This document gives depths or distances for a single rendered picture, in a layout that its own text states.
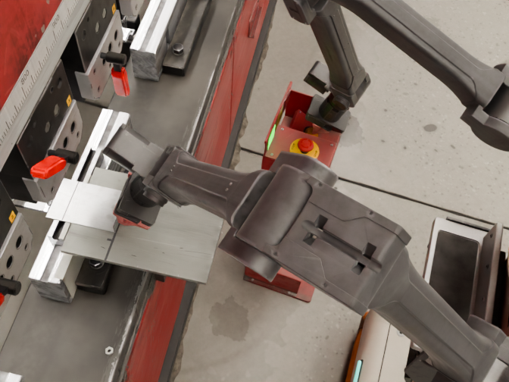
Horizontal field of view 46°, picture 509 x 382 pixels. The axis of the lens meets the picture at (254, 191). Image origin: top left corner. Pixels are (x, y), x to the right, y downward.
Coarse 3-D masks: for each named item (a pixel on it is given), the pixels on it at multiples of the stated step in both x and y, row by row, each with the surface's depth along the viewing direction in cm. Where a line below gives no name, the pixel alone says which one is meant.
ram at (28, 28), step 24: (0, 0) 64; (24, 0) 70; (48, 0) 76; (0, 24) 65; (24, 24) 71; (48, 24) 77; (72, 24) 84; (0, 48) 66; (24, 48) 72; (0, 72) 68; (48, 72) 80; (0, 96) 69; (24, 120) 76; (0, 168) 72
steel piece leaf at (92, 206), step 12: (84, 192) 111; (96, 192) 111; (108, 192) 111; (120, 192) 111; (72, 204) 109; (84, 204) 109; (96, 204) 109; (108, 204) 110; (72, 216) 108; (84, 216) 108; (96, 216) 108; (108, 216) 108; (96, 228) 107; (108, 228) 107
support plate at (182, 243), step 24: (96, 168) 114; (168, 216) 109; (192, 216) 110; (216, 216) 110; (72, 240) 106; (96, 240) 106; (120, 240) 106; (144, 240) 106; (168, 240) 107; (192, 240) 107; (216, 240) 107; (120, 264) 104; (144, 264) 104; (168, 264) 104; (192, 264) 105
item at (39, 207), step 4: (12, 200) 108; (16, 200) 109; (52, 200) 109; (16, 204) 108; (20, 204) 108; (24, 204) 108; (28, 204) 108; (32, 204) 108; (36, 204) 108; (40, 204) 108; (44, 204) 108; (28, 208) 108; (32, 208) 108; (36, 208) 108; (40, 208) 108; (44, 208) 108; (48, 208) 108; (44, 212) 108
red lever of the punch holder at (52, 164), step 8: (48, 152) 84; (56, 152) 84; (64, 152) 84; (72, 152) 84; (48, 160) 79; (56, 160) 79; (64, 160) 82; (72, 160) 83; (32, 168) 76; (40, 168) 76; (48, 168) 77; (56, 168) 79; (40, 176) 76; (48, 176) 77
